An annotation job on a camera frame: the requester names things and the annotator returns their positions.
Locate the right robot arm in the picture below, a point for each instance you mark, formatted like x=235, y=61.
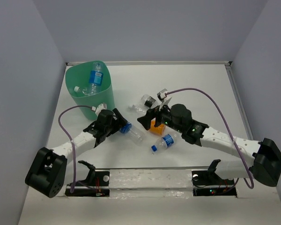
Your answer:
x=260, y=160

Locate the green plastic bin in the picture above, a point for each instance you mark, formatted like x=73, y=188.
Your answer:
x=79, y=76

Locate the orange juice bottle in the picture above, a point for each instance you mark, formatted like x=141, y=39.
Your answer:
x=157, y=130

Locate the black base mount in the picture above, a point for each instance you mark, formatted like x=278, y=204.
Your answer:
x=208, y=183
x=95, y=184

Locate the small blue cap bottle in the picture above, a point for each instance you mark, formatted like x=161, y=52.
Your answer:
x=165, y=142

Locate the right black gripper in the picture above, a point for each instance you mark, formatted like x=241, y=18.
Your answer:
x=145, y=120

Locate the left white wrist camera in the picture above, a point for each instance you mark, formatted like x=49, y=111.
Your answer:
x=99, y=108

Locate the clear bottle white cap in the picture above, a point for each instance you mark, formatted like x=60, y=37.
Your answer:
x=90, y=90

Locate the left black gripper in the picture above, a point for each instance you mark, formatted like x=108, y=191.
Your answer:
x=117, y=123

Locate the clear bottle black label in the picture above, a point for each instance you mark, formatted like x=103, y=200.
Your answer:
x=148, y=102

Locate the clear crushed bottle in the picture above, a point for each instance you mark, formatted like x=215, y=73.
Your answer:
x=140, y=109

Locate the blue label bottle large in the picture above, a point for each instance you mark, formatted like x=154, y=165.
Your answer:
x=132, y=132

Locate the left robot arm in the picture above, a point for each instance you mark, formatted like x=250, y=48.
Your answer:
x=52, y=168

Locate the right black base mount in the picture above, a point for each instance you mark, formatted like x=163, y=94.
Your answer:
x=208, y=183

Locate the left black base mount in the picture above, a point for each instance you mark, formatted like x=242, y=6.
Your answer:
x=95, y=184

